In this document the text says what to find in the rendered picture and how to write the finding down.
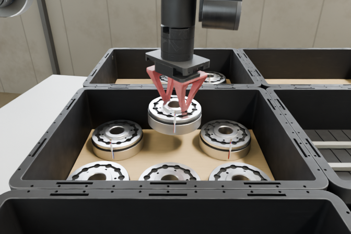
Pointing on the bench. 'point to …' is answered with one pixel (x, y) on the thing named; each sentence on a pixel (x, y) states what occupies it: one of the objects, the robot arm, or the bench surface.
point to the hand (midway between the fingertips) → (175, 102)
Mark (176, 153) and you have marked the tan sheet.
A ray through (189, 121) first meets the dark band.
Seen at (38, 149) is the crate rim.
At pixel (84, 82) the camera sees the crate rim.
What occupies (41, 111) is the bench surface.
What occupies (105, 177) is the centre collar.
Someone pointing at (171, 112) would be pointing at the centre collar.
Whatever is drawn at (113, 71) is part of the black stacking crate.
